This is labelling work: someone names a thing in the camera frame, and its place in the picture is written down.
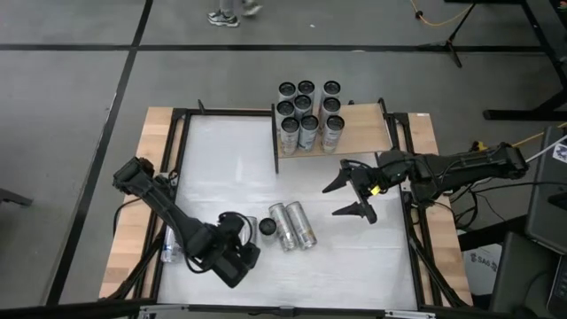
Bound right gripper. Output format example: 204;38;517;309
322;159;394;225

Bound black tripod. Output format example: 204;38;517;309
416;2;478;70

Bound person's shoe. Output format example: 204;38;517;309
241;0;264;18
206;9;241;28

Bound white printed box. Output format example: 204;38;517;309
461;242;503;297

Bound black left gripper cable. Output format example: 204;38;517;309
217;211;254;244

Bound wooden shelf black metal legs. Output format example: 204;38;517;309
270;97;395;175

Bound white cable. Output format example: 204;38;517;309
525;135;567;164

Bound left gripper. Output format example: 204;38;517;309
194;219;262;290

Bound black desk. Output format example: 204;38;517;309
444;0;567;121

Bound laptop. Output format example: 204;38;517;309
546;254;567;318

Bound grey side table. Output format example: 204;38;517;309
524;125;567;256

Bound dark grey seat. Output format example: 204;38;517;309
488;230;560;316

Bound person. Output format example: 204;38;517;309
206;0;264;28

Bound thin yellow cable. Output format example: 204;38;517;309
409;0;476;27

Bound black stand foot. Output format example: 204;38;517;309
0;187;35;208

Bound black power cable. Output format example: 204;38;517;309
112;193;154;237

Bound Celsius Peach Vibe can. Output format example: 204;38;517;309
322;79;342;102
322;114;346;154
321;96;343;123

